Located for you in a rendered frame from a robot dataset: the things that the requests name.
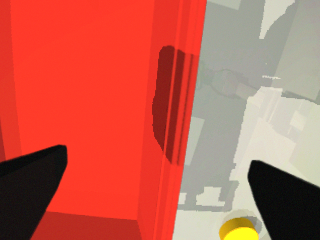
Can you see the yellow cylinder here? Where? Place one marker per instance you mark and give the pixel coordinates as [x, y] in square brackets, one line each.
[238, 229]

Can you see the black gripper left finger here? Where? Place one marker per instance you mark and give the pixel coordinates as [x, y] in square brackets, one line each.
[27, 185]

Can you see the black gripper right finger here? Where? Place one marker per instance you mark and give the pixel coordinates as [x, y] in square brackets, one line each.
[289, 206]

